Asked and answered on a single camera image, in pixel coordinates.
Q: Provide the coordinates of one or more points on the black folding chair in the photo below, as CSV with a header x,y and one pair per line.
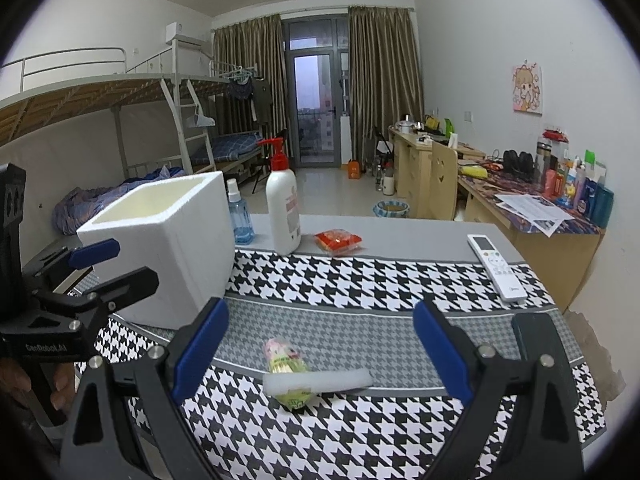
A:
x,y
260,169

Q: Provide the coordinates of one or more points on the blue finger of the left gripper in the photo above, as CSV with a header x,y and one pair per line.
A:
x,y
91,255
124,291

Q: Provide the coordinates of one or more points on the orange floor bottle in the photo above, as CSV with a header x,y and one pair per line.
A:
x,y
354,169

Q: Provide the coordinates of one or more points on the metal bunk bed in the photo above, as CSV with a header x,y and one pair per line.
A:
x,y
87,116

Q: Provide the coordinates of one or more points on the blue plaid quilt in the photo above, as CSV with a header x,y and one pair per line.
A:
x,y
81,204

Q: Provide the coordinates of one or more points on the right brown curtain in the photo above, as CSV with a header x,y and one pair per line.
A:
x,y
384,73

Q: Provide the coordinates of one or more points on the wooden desk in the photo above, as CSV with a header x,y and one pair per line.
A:
x,y
561,260

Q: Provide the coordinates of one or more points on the white air conditioner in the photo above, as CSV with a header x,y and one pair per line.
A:
x,y
174,33

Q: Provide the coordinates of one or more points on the floral tissue packet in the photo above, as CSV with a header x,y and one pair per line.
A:
x,y
283,358

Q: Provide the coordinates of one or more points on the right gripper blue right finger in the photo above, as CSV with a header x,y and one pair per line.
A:
x,y
449,349

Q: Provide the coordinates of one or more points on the brown curtain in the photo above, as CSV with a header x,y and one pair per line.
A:
x,y
384,73
257,47

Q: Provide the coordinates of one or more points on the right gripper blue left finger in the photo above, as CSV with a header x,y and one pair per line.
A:
x,y
193,348

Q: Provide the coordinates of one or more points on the white papers on desk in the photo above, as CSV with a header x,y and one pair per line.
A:
x,y
536,210

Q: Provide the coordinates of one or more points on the anime wall poster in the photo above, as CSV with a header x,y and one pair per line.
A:
x,y
527,88

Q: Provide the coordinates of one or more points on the glass balcony door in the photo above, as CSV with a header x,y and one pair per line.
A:
x,y
316,55

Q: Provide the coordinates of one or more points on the white foam strip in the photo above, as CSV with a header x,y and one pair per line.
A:
x,y
330,381

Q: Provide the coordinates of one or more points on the white remote control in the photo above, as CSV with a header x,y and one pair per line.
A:
x,y
508,285

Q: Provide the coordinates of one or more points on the wooden smiley chair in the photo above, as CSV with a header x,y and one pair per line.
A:
x,y
443,199

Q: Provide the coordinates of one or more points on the white lotion pump bottle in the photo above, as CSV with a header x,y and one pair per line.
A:
x,y
282,200

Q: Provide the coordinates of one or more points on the blue waste bin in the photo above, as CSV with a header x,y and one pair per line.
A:
x,y
391,209

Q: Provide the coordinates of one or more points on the black smartphone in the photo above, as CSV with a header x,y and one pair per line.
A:
x,y
536,335

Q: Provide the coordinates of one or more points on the white styrofoam box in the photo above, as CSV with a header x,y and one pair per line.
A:
x,y
181,229

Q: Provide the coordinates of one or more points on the red snack packet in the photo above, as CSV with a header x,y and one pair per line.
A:
x,y
337,242

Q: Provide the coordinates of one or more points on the blue spray bottle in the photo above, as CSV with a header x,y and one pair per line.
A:
x,y
240,216

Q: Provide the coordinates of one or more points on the houndstooth table mat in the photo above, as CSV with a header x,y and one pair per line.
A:
x,y
347,313

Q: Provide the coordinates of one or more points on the left brown curtain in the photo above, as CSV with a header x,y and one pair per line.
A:
x,y
257,47

